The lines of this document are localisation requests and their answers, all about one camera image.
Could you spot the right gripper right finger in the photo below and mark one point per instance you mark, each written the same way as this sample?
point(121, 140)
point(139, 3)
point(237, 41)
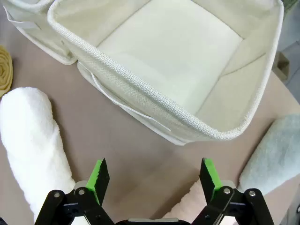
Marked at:
point(209, 182)

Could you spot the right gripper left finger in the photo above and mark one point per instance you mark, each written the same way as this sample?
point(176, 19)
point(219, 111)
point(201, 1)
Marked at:
point(98, 182)

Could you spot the pink towel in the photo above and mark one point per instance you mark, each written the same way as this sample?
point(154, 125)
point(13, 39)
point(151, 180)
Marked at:
point(187, 206)

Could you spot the light teal cone-folded towel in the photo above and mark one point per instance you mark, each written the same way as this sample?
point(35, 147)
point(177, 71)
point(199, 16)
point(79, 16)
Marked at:
point(274, 154)

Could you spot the white towel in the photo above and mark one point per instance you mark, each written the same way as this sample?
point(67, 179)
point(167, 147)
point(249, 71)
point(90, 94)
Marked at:
point(28, 131)

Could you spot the yellow towel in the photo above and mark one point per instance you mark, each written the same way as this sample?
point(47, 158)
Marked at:
point(4, 68)

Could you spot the cream fabric storage bin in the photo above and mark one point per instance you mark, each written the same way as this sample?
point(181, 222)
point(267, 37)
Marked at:
point(35, 35)
point(140, 93)

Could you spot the person in olive knit sweater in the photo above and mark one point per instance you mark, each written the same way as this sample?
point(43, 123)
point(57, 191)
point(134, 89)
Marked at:
point(287, 3)

